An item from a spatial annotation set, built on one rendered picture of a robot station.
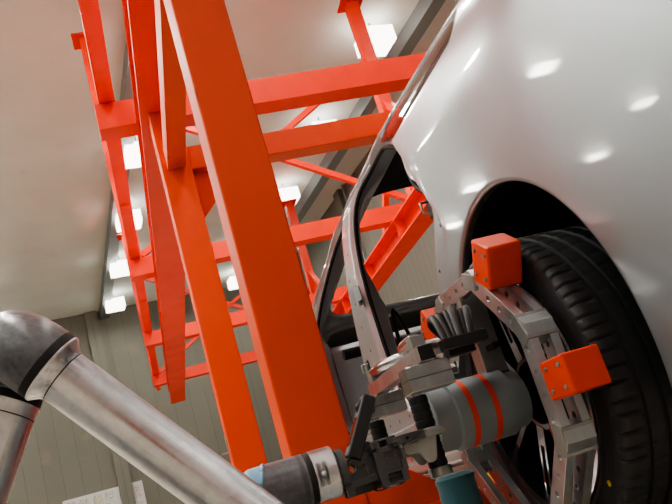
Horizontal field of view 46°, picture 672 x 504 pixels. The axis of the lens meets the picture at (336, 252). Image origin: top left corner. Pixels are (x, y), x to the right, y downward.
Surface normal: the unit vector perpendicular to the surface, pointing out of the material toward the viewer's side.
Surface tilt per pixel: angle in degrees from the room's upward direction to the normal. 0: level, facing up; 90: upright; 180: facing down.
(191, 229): 90
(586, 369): 90
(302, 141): 90
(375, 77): 90
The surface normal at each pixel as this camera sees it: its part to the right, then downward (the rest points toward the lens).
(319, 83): 0.18, -0.33
